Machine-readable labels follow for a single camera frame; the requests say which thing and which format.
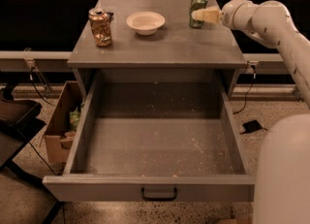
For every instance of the crushed gold soda can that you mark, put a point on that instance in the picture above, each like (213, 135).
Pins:
(100, 26)

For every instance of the white bowl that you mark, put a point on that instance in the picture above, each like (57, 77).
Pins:
(145, 23)

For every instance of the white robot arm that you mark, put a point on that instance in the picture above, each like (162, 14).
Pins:
(282, 183)

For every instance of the dark chair left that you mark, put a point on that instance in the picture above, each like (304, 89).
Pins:
(19, 124)

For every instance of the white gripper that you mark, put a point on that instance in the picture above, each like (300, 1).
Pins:
(232, 13)

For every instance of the cardboard box bottom right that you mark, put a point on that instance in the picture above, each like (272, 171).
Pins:
(241, 220)

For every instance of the cardboard box left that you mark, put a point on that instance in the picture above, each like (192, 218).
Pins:
(58, 136)

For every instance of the black power adapter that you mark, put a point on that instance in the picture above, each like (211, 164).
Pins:
(252, 126)

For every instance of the open grey top drawer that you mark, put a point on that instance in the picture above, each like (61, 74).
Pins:
(136, 133)

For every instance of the green bag in box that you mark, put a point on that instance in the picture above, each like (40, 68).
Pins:
(74, 118)

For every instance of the cardboard box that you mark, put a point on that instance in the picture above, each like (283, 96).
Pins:
(58, 136)
(241, 220)

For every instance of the black drawer handle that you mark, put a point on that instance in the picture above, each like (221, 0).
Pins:
(158, 195)

